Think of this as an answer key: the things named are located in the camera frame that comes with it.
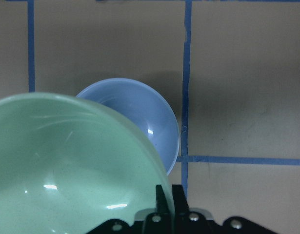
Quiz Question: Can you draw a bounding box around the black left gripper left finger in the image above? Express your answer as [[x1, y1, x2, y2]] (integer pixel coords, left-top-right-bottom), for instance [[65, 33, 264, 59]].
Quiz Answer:
[[155, 185, 171, 216]]

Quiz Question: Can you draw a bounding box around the blue ceramic bowl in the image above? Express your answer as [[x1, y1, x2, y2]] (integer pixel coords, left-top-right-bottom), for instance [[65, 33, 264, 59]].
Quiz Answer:
[[76, 78, 180, 174]]

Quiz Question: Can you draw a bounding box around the green ceramic bowl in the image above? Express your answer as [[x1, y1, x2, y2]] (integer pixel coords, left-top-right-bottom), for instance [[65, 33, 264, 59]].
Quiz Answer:
[[0, 93, 174, 234]]

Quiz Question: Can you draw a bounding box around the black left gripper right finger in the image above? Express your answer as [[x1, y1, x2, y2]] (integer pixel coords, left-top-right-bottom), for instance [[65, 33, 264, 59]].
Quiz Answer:
[[172, 184, 190, 217]]

